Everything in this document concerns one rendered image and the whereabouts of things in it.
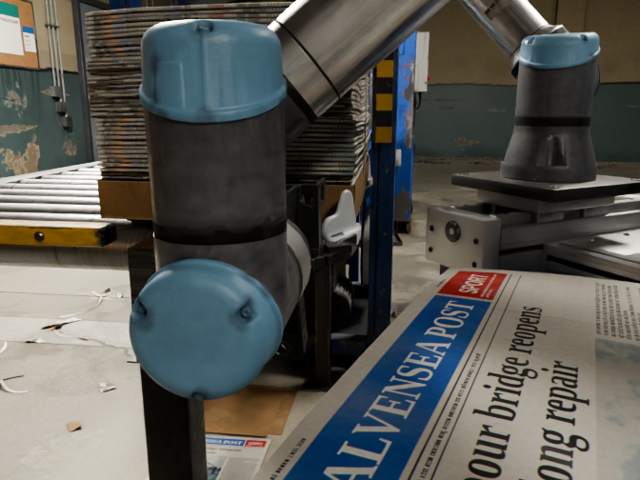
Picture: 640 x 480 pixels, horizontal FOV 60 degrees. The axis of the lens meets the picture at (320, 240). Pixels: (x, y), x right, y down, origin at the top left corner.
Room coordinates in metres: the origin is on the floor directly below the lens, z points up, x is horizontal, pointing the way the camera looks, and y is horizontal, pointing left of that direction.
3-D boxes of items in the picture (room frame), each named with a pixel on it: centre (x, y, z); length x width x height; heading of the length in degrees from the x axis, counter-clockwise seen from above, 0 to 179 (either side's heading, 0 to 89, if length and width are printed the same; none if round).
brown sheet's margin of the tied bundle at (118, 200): (0.67, 0.10, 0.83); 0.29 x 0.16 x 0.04; 83
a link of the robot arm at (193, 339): (0.31, 0.06, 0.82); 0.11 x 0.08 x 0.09; 173
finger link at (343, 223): (0.56, -0.03, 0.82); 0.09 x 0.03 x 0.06; 145
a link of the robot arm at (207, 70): (0.33, 0.06, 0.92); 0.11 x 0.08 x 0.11; 4
